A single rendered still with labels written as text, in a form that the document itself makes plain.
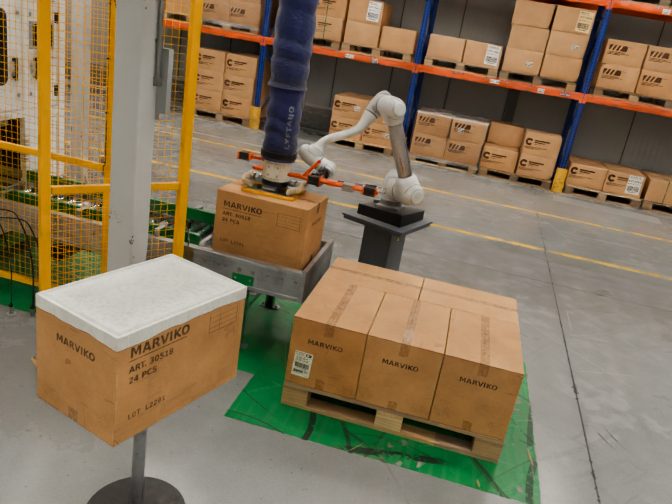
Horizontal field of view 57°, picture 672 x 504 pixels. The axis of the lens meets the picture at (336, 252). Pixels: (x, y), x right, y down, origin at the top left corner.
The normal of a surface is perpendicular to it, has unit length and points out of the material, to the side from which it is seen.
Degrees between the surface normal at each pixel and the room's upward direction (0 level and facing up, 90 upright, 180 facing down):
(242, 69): 92
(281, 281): 90
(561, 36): 87
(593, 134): 90
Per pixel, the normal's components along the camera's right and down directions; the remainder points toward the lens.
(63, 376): -0.53, 0.22
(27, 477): 0.16, -0.93
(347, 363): -0.23, 0.30
